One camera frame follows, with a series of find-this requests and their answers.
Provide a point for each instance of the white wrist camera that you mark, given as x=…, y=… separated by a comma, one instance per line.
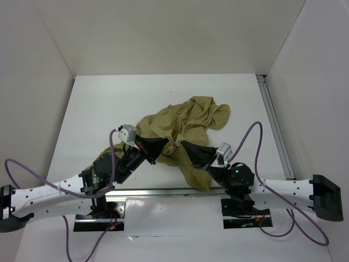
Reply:
x=223, y=153
x=127, y=134

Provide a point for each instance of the aluminium rail right side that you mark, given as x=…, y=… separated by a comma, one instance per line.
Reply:
x=274, y=123

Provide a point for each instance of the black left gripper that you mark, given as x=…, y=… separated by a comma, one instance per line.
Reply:
x=148, y=146

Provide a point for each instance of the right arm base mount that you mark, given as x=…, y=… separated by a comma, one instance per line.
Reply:
x=235, y=217

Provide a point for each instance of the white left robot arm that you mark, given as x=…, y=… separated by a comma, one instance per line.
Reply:
x=82, y=194

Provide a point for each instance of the aluminium rail front edge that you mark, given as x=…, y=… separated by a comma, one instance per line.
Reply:
x=124, y=193

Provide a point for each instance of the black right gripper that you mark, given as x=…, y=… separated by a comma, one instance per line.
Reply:
x=196, y=150

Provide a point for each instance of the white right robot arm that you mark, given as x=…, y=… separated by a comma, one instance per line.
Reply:
x=318, y=195

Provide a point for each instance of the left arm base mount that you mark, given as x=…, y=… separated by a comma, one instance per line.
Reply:
x=105, y=214

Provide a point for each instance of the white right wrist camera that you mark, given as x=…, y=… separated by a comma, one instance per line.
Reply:
x=223, y=153

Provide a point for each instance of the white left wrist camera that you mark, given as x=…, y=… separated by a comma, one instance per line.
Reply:
x=127, y=134

